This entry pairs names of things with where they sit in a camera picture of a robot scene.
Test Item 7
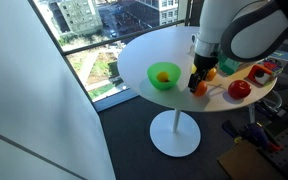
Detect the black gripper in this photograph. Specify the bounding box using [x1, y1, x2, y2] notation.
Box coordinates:
[187, 52, 219, 94]

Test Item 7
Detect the green bowl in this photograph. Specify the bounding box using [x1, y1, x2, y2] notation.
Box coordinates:
[146, 61, 182, 91]

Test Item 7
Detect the yellow orange round fruit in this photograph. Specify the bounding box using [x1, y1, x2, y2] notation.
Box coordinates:
[205, 67, 218, 82]

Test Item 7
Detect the white green cube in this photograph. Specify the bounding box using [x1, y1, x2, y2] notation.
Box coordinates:
[216, 52, 241, 76]

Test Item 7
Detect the small yellow fruit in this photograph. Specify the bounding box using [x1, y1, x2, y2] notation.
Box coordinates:
[155, 71, 171, 84]

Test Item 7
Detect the red tomato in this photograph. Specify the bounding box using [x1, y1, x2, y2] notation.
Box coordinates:
[227, 79, 253, 100]

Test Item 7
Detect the colourful picture cube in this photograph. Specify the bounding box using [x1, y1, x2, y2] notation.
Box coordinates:
[245, 58, 284, 87]

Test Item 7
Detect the blue cube with number four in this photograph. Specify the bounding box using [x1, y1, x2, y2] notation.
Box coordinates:
[271, 49, 288, 64]

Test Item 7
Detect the brown board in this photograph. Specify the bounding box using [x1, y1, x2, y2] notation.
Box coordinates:
[216, 139, 287, 180]

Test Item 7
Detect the white table pedestal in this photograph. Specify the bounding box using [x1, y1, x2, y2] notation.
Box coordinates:
[149, 108, 202, 158]

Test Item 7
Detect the blue clamp with orange handle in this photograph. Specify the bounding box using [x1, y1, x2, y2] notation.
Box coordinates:
[221, 119, 282, 153]

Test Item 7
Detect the chrome tube frame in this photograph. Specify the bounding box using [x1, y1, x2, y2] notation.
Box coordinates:
[248, 89, 284, 125]

